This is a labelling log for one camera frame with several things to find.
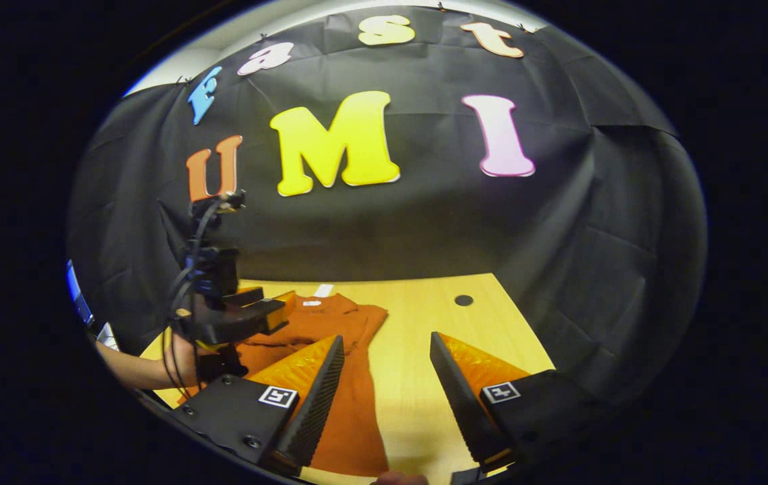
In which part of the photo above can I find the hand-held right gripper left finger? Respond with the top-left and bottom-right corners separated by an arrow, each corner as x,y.
172,335 -> 346,478

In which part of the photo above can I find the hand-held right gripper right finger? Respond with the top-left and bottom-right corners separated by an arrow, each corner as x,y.
430,331 -> 617,472

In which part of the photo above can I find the orange shirt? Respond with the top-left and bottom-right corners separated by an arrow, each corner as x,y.
179,283 -> 391,478

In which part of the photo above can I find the black backdrop cloth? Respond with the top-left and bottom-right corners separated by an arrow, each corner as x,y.
67,5 -> 708,405

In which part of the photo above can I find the black cable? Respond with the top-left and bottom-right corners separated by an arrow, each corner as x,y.
160,195 -> 223,398

